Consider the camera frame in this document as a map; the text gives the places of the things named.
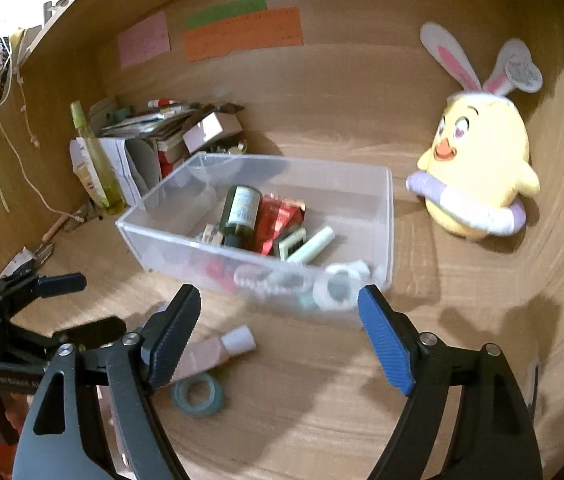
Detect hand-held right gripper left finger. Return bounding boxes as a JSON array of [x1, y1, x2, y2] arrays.
[[12, 284, 202, 480]]

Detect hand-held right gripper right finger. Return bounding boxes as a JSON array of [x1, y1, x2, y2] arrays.
[[357, 284, 543, 480]]

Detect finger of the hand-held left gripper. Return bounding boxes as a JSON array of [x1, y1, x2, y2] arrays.
[[52, 315, 129, 349], [0, 272, 88, 313]]

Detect pink tube with white cap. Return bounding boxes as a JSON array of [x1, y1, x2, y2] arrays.
[[174, 325, 257, 381]]

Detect white tape ring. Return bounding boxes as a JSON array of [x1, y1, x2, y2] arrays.
[[312, 260, 370, 313]]

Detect pink hair band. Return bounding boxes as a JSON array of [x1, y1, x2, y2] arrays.
[[232, 262, 313, 298]]

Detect mint green plastic bottle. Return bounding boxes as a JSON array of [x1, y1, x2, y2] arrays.
[[286, 226, 336, 266]]

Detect small dark green case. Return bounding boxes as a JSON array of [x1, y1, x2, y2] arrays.
[[272, 227, 308, 261]]

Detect dark green glass bottle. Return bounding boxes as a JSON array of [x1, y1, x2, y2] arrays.
[[217, 185, 263, 250]]

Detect red snack packet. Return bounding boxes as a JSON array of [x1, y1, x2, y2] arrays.
[[252, 194, 308, 258]]

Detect clear plastic box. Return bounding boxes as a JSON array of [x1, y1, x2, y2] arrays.
[[116, 151, 394, 331]]

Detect small white metal tool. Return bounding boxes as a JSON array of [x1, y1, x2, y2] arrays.
[[0, 242, 55, 278]]

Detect green tape roll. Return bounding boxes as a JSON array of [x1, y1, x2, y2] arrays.
[[171, 372, 228, 418]]

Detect yellow green spray bottle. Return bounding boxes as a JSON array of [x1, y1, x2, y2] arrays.
[[70, 101, 128, 217]]

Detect white paper bag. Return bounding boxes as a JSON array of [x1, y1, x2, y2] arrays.
[[99, 137, 163, 206]]

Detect red box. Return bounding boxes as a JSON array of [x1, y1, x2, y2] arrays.
[[157, 147, 185, 178]]

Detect stack of books and papers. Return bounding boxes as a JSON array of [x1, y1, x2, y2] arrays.
[[89, 97, 203, 161]]

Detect yellow chick plush toy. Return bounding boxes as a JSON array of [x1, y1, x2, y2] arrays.
[[406, 21, 543, 242]]

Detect small white cardboard box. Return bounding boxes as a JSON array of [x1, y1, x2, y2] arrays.
[[182, 110, 244, 155]]

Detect pink sticky note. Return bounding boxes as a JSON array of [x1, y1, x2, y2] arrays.
[[117, 11, 171, 70]]

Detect orange sticky note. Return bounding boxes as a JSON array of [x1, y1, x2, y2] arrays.
[[183, 7, 304, 63]]

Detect green sticky note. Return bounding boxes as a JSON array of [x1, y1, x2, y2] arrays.
[[185, 0, 269, 30]]

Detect wooden handled tool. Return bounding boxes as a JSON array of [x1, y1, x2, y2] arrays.
[[42, 212, 88, 243]]

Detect white cord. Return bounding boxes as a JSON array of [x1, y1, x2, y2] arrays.
[[0, 35, 83, 221]]

